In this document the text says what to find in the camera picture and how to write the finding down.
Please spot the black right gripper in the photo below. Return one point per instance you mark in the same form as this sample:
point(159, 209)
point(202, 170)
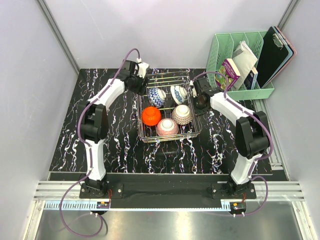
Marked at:
point(200, 112)

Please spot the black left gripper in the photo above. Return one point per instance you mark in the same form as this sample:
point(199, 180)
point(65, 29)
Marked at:
point(141, 89)

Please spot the blue white patterned bowl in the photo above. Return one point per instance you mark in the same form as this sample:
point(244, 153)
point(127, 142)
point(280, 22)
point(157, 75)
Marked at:
point(179, 94)

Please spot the orange glossy bowl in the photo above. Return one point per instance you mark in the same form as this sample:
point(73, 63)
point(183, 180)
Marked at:
point(151, 116)

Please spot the chrome wire dish rack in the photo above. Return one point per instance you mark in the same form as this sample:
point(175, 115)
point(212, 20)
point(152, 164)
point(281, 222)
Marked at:
point(164, 81)

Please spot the red floral patterned bowl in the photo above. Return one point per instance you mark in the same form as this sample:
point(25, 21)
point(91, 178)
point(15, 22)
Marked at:
point(167, 127)

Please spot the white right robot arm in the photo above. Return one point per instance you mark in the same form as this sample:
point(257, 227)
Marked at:
point(251, 137)

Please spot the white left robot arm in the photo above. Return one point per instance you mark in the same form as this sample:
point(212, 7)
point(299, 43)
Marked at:
point(92, 127)

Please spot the purple green book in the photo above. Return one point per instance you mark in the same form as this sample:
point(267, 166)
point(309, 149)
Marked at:
point(228, 69)

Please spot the black marble pattern mat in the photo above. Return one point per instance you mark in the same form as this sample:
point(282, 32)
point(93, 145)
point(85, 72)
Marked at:
point(213, 151)

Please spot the dark blue book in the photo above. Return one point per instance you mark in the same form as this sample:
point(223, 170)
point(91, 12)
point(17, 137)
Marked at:
point(251, 79)

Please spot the white padded envelope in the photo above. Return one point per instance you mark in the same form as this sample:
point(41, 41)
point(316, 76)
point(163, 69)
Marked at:
point(245, 60)

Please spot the black clipboard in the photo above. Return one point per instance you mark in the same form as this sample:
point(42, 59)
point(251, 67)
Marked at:
point(270, 58)

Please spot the pink blue clipboards stack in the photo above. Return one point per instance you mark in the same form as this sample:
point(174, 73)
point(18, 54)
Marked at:
point(285, 46)

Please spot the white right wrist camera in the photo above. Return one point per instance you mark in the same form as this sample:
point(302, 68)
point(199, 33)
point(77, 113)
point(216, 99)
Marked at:
point(192, 87)

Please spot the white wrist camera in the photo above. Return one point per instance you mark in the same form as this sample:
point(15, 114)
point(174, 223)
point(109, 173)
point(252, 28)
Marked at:
point(142, 68)
point(192, 87)

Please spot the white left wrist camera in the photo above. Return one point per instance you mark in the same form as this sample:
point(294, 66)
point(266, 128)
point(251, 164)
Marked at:
point(142, 68)

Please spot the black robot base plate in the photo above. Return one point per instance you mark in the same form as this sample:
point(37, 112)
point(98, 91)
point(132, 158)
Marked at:
point(170, 191)

